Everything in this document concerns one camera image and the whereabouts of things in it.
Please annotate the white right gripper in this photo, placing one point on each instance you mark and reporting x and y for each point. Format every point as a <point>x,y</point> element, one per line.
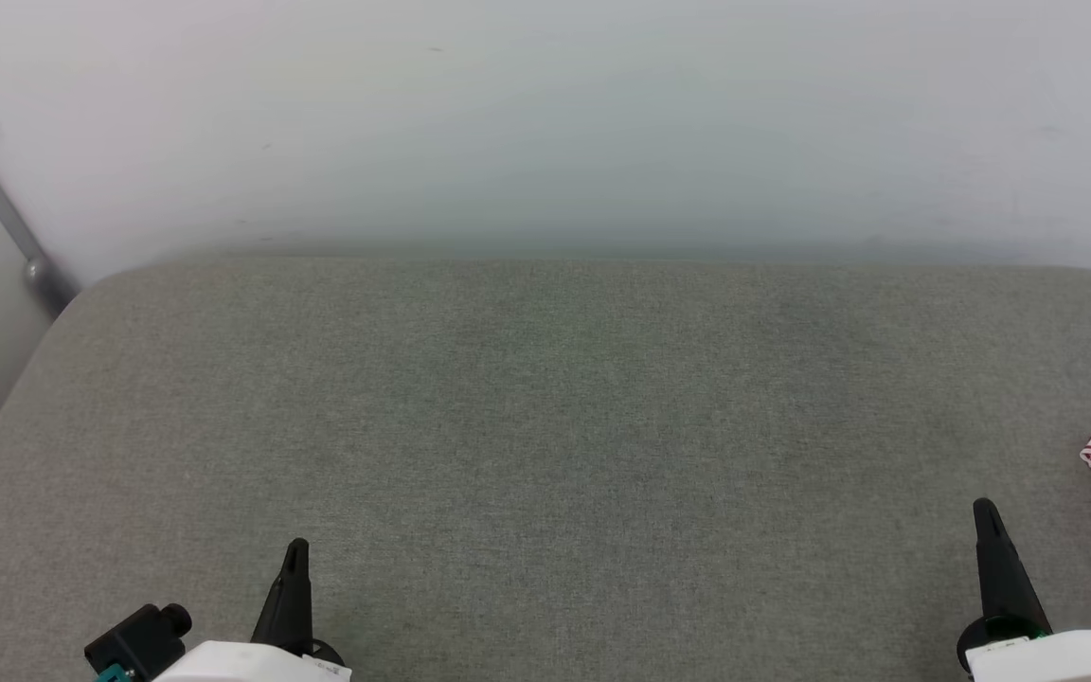
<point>1057,658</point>

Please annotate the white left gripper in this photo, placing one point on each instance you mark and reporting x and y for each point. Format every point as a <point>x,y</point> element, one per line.
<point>252,665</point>

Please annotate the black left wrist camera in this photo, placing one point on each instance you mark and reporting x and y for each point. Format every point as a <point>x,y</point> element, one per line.
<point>138,639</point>

